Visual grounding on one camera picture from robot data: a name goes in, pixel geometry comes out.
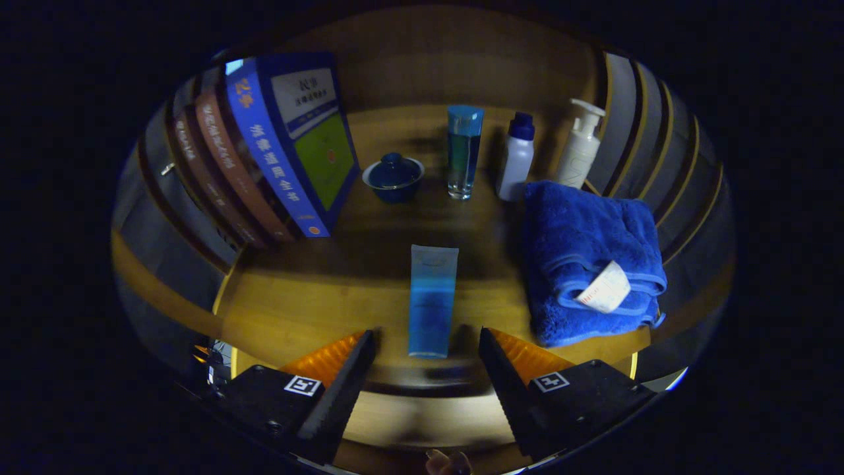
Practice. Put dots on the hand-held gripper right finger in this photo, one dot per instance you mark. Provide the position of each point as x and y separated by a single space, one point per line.
511 392

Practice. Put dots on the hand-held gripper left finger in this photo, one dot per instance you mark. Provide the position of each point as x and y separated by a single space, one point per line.
336 396

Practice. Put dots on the wooden drawer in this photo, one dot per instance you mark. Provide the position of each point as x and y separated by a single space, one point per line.
428 419

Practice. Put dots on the blue cosmetic tube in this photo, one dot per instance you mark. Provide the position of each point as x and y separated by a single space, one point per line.
432 310

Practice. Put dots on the wooden countertop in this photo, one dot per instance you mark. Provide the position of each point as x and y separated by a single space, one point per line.
330 297

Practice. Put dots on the wooden cabinet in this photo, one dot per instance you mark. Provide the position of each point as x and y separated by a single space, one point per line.
428 66

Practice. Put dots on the blue folded towel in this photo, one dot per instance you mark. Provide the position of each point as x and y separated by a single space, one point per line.
580 231

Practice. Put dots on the blue lidded teacup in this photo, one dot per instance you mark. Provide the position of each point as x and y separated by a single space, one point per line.
393 177

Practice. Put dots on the white bottle blue cap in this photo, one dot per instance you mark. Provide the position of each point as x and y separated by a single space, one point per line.
515 165

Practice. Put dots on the clear blue bottle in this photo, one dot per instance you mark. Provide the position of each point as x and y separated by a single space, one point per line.
464 152

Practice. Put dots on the white pump bottle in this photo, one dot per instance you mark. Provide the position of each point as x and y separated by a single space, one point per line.
579 155

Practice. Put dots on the reddish brown book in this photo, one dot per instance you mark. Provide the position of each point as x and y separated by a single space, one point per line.
231 165

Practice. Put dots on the blue book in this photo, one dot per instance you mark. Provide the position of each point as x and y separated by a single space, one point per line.
290 145

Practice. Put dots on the dark brown book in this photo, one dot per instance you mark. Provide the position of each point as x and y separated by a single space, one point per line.
198 171

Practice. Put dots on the white clip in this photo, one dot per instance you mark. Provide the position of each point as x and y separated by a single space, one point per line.
167 169

